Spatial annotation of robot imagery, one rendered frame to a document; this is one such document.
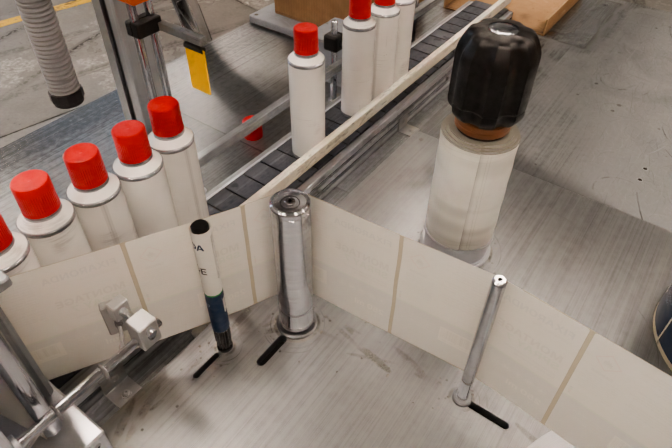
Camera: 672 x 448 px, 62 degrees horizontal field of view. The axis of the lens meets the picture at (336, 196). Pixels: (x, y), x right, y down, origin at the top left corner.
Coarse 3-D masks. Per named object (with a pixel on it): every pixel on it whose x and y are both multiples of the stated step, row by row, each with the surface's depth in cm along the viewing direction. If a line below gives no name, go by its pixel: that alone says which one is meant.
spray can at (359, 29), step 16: (352, 0) 82; (368, 0) 81; (352, 16) 83; (368, 16) 83; (352, 32) 84; (368, 32) 84; (352, 48) 85; (368, 48) 86; (352, 64) 87; (368, 64) 87; (352, 80) 89; (368, 80) 90; (352, 96) 91; (368, 96) 92; (352, 112) 93
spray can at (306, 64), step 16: (304, 32) 72; (304, 48) 74; (288, 64) 76; (304, 64) 74; (320, 64) 75; (304, 80) 76; (320, 80) 77; (304, 96) 77; (320, 96) 78; (304, 112) 79; (320, 112) 80; (304, 128) 81; (320, 128) 82; (304, 144) 83
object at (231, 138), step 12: (432, 0) 111; (420, 12) 108; (336, 72) 91; (288, 96) 84; (276, 108) 81; (252, 120) 79; (264, 120) 80; (240, 132) 77; (216, 144) 74; (228, 144) 76; (204, 156) 72; (216, 156) 75
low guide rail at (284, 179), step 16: (480, 16) 117; (448, 48) 107; (432, 64) 104; (400, 80) 97; (384, 96) 93; (368, 112) 90; (352, 128) 87; (320, 144) 82; (336, 144) 85; (304, 160) 80; (288, 176) 77; (256, 192) 74; (272, 192) 76
